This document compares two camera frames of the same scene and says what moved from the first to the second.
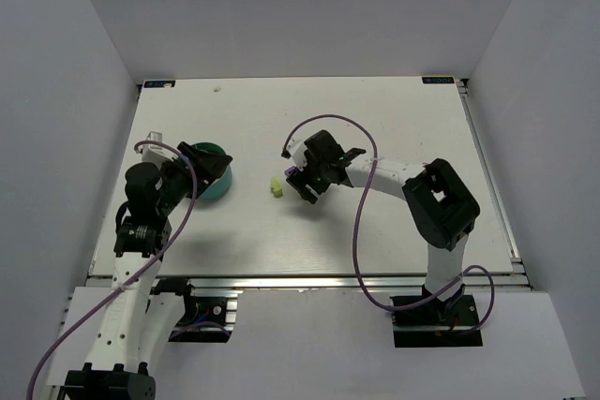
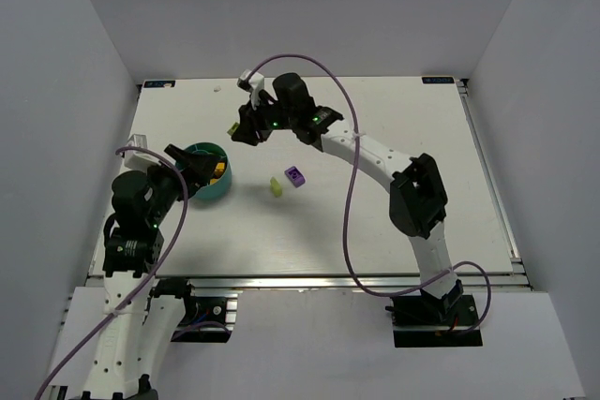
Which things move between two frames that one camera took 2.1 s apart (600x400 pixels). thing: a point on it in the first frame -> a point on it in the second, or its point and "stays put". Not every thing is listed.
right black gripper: x=306 y=180 -> x=251 y=122
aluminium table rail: x=318 y=282 stays put
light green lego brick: x=276 y=187 stays put
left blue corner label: x=170 y=83 stays put
